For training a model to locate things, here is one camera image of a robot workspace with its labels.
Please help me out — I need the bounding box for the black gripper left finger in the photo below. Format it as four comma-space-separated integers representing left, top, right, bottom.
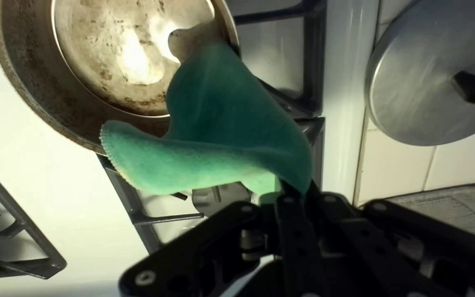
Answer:
119, 188, 312, 297

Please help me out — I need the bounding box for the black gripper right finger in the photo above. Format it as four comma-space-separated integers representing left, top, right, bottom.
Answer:
304, 188, 475, 297

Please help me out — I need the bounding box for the green cloth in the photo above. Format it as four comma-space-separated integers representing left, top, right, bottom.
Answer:
99, 40, 315, 200

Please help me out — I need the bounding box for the grey pot holder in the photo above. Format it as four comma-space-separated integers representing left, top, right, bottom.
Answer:
391, 167, 475, 238

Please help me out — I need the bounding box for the round metal pot lid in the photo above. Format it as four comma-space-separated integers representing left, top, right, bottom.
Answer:
365, 12, 475, 147

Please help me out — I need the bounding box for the white gas stove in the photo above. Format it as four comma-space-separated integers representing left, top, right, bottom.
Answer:
0, 0, 383, 297

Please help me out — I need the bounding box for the black stove burner grate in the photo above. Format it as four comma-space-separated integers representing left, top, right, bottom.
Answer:
0, 153, 69, 297
96, 0, 327, 254

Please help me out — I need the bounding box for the brown frying pan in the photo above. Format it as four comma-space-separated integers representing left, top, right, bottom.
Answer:
0, 0, 243, 155

